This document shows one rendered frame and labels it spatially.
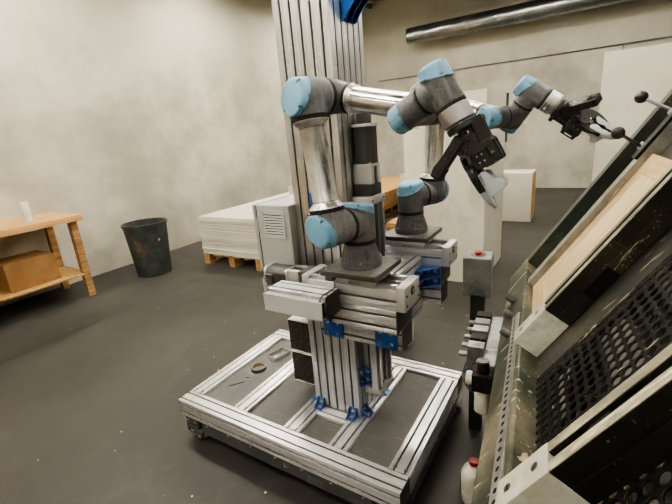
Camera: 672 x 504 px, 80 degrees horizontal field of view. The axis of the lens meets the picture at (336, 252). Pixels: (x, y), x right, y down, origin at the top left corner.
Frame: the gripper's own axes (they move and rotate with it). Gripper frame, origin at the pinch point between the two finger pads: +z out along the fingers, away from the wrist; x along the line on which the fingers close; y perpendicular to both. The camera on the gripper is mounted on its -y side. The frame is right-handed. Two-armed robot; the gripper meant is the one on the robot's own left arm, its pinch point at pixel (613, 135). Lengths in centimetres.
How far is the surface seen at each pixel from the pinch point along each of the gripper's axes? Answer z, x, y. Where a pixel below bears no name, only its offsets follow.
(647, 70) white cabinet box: 28, -309, 183
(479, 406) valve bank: 20, 93, 29
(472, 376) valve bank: 11, 88, 23
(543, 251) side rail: 13, 19, 47
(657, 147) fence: 11.3, 2.6, -6.5
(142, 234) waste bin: -299, 117, 337
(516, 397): 13, 96, -12
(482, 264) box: -2, 36, 57
